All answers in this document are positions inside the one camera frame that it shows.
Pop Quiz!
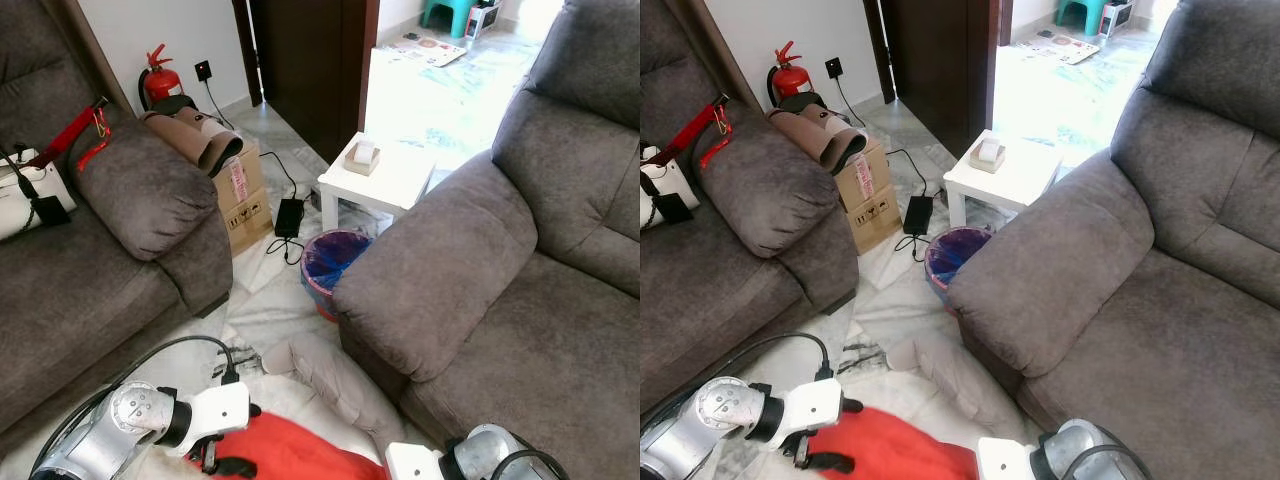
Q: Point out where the white side table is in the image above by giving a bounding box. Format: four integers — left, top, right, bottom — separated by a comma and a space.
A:
943, 128, 1064, 229
317, 132, 438, 233

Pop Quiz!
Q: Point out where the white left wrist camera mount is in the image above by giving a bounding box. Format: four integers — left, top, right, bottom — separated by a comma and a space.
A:
180, 381, 252, 439
775, 378, 846, 439

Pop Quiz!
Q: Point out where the white handbag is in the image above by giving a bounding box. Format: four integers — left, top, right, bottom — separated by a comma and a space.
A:
0, 150, 78, 243
640, 147, 701, 231

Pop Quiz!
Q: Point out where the small beige box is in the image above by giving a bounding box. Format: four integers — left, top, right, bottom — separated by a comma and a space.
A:
344, 139, 382, 177
970, 136, 1008, 174

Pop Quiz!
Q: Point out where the printed floor mat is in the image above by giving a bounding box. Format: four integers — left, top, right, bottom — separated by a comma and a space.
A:
385, 35, 468, 69
1018, 32, 1101, 66

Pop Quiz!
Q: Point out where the cardboard box with red tape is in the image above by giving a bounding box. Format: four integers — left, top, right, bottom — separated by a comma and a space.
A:
835, 135, 903, 256
213, 138, 275, 259

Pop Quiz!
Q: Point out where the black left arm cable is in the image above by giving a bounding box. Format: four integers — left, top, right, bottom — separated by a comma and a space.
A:
645, 332, 835, 421
30, 335, 242, 473

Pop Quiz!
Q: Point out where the red fire extinguisher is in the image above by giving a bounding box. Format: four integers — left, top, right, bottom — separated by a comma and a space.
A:
138, 43, 185, 111
768, 40, 815, 106

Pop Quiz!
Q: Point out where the red pillow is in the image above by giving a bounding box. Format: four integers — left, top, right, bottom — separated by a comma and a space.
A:
805, 405, 979, 480
205, 410, 388, 480

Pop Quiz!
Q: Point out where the brown beige rolled massager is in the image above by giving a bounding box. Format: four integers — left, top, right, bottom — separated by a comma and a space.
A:
767, 100, 869, 176
140, 105, 245, 179

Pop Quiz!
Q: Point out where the red bin with blue liner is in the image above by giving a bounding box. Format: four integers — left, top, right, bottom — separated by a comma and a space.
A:
300, 228, 373, 323
924, 225, 996, 316

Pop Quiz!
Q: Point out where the dark brown door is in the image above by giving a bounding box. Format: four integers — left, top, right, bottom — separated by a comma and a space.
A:
232, 0, 381, 166
862, 0, 1011, 161

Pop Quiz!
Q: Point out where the grey fabric sofa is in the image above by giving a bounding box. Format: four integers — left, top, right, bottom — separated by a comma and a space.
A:
640, 0, 861, 413
945, 0, 1280, 480
333, 0, 641, 480
0, 0, 236, 456

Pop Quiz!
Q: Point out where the small white black appliance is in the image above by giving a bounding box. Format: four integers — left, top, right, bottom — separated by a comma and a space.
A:
1098, 0, 1135, 36
465, 0, 504, 39

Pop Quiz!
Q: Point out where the red strap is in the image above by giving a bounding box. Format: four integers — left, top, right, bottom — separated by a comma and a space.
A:
25, 97, 113, 173
650, 93, 734, 169

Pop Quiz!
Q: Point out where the black power adapter with cable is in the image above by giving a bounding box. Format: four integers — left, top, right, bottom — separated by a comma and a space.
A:
835, 75, 936, 263
205, 78, 309, 266

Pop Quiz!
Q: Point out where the teal plastic stool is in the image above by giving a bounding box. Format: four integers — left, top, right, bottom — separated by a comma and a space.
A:
1055, 0, 1109, 26
420, 0, 476, 28

